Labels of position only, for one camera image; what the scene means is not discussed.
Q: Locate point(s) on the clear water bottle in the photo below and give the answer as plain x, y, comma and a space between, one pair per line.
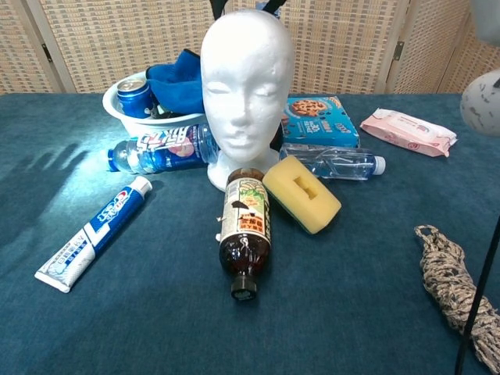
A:
343, 162

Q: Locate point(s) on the pink wet wipes pack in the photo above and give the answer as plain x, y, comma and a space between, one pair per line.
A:
406, 131

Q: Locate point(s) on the white plastic basin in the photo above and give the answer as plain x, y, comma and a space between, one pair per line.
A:
156, 127

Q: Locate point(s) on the blue drink can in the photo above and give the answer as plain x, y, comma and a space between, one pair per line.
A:
134, 101

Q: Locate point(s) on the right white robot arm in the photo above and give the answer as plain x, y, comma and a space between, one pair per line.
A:
482, 105

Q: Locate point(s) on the blue cookie box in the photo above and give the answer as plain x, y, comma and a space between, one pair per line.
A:
320, 121

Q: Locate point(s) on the blue label drink bottle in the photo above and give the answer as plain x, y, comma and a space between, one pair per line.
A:
164, 152

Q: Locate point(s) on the black screen hinge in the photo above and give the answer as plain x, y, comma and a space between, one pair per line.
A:
398, 51
47, 53

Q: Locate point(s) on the brown tea bottle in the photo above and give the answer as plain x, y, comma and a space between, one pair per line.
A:
244, 234

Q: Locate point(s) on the blue Oreo box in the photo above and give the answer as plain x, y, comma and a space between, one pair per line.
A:
277, 13

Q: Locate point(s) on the blue microfibre cloth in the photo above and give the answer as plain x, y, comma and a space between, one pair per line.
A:
176, 86

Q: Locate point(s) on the blue white toothpaste tube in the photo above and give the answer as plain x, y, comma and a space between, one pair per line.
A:
101, 222

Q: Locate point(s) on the yellow sponge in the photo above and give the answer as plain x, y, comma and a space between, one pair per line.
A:
301, 203

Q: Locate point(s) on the white foam mannequin head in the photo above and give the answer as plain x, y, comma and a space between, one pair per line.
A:
246, 78

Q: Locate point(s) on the woven folding screen panel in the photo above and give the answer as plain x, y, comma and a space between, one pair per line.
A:
433, 47
474, 58
15, 47
343, 47
117, 39

